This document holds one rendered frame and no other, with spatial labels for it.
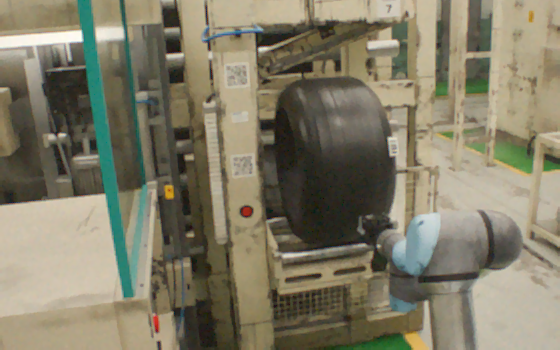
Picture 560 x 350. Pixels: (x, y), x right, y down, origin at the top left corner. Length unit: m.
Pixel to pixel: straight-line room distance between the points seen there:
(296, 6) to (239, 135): 0.54
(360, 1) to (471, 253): 1.19
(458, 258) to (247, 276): 0.98
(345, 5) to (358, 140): 0.60
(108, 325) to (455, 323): 0.61
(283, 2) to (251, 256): 0.90
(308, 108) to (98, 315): 0.93
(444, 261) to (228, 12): 0.98
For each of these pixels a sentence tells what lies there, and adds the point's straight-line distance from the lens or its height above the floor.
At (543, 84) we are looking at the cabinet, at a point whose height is 0.83.
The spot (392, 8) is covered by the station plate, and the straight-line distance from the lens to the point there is 1.99.
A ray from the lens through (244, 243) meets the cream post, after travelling 1.74.
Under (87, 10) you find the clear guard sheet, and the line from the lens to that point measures 0.74.
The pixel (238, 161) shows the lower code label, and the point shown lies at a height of 1.24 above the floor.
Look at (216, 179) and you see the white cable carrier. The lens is 1.65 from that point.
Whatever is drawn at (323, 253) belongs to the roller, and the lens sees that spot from 1.73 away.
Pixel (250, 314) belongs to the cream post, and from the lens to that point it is 1.88.
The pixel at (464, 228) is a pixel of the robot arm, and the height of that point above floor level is 1.30.
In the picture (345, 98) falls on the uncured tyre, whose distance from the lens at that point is 1.59.
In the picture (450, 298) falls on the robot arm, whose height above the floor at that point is 1.18.
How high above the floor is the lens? 1.69
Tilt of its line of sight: 17 degrees down
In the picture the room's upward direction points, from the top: 3 degrees counter-clockwise
